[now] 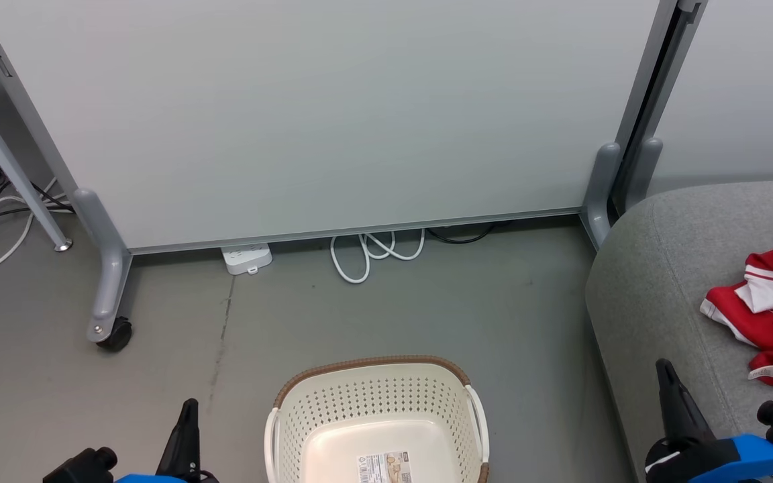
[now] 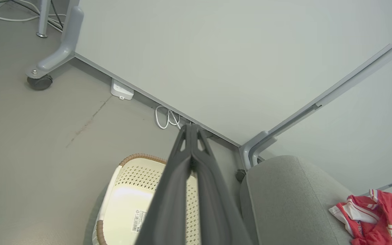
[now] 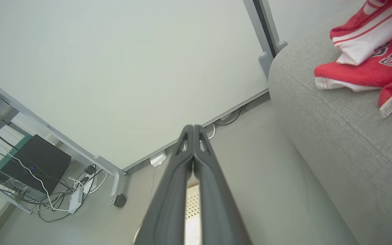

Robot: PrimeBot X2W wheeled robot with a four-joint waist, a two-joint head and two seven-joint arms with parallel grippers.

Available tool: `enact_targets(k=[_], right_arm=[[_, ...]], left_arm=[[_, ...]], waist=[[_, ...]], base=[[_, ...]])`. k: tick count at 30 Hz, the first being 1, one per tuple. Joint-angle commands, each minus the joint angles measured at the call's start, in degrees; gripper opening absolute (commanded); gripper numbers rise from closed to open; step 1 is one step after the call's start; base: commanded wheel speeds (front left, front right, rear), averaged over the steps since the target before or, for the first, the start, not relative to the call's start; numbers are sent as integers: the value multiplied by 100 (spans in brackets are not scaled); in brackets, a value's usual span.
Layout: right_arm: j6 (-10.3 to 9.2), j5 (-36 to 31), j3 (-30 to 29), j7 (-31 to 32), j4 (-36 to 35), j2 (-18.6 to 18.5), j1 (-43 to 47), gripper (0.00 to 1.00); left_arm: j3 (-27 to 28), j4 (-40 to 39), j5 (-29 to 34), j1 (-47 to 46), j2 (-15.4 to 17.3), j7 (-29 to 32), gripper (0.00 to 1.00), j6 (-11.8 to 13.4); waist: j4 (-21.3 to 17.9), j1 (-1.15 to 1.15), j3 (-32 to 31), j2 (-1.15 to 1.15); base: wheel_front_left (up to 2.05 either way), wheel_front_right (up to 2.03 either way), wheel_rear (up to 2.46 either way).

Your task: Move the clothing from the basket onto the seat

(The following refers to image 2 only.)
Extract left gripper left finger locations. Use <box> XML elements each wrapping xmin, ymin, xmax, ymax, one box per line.
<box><xmin>135</xmin><ymin>124</ymin><xmax>193</xmax><ymax>245</ymax></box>

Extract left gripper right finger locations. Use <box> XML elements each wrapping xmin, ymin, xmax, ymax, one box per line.
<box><xmin>192</xmin><ymin>124</ymin><xmax>254</xmax><ymax>245</ymax></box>

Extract red basketball jersey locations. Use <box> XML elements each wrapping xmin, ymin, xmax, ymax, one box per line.
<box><xmin>329</xmin><ymin>196</ymin><xmax>387</xmax><ymax>245</ymax></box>

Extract cream perforated laundry basket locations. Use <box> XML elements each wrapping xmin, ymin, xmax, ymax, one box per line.
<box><xmin>92</xmin><ymin>154</ymin><xmax>201</xmax><ymax>245</ymax></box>

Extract white barcode label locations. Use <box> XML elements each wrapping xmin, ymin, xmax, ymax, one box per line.
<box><xmin>131</xmin><ymin>209</ymin><xmax>147</xmax><ymax>233</ymax></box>

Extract grey fabric sofa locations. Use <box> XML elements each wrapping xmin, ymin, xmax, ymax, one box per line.
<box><xmin>240</xmin><ymin>156</ymin><xmax>392</xmax><ymax>245</ymax></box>

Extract white power strip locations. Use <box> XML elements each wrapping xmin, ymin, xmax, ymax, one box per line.
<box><xmin>110</xmin><ymin>79</ymin><xmax>134</xmax><ymax>101</ymax></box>

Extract grey partition foot with caster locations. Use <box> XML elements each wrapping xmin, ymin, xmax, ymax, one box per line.
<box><xmin>26</xmin><ymin>0</ymin><xmax>84</xmax><ymax>91</ymax></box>

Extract metal table leg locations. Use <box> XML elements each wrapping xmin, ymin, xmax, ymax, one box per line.
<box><xmin>36</xmin><ymin>0</ymin><xmax>52</xmax><ymax>38</ymax></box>

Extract grey partition corner post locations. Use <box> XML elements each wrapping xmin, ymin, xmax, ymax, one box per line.
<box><xmin>239</xmin><ymin>26</ymin><xmax>392</xmax><ymax>170</ymax></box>

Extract white looped cable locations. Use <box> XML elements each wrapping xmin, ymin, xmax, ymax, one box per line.
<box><xmin>154</xmin><ymin>105</ymin><xmax>183</xmax><ymax>130</ymax></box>

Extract white floor cables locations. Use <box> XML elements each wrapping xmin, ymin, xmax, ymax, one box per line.
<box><xmin>0</xmin><ymin>0</ymin><xmax>67</xmax><ymax>33</ymax></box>

